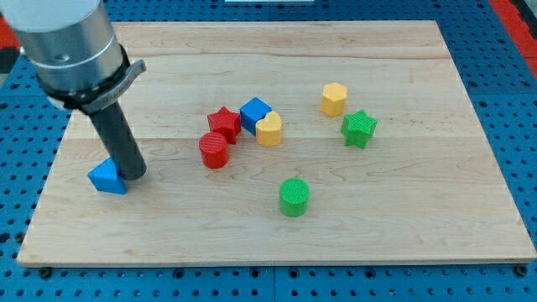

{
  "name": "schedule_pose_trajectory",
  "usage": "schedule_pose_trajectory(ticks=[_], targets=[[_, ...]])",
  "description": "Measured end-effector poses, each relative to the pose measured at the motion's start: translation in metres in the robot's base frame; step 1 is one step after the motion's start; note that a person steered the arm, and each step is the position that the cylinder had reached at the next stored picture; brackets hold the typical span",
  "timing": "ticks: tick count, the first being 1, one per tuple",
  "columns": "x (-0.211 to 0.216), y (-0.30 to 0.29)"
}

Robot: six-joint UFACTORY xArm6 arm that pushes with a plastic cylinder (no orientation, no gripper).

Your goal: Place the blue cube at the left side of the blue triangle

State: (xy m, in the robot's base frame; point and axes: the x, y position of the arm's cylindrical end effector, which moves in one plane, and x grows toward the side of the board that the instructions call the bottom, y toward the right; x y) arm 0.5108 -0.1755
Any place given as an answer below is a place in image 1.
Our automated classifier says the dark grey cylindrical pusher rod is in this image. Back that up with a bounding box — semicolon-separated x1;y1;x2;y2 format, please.
90;102;147;180

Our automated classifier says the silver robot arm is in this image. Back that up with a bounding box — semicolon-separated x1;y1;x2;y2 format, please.
1;0;147;180

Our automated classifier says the blue triangle block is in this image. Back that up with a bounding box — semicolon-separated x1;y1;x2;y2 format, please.
87;158;127;195

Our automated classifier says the blue cube block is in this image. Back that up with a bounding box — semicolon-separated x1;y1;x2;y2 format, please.
240;97;272;136

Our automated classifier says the red cylinder block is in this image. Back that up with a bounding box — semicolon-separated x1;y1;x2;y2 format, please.
199;132;229;169

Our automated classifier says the red star block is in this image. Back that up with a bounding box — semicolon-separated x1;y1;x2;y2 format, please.
207;107;242;144

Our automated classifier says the yellow heart block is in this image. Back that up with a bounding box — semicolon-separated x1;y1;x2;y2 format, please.
255;111;282;147

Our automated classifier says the light wooden board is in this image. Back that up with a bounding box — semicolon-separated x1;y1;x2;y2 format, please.
17;20;536;268

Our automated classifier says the green cylinder block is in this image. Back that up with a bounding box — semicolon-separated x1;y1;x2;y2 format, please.
279;178;310;217

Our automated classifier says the yellow hexagon block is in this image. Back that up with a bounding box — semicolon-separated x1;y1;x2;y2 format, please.
320;82;348;117

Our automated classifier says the green star block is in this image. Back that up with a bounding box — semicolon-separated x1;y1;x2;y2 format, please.
341;109;378;148

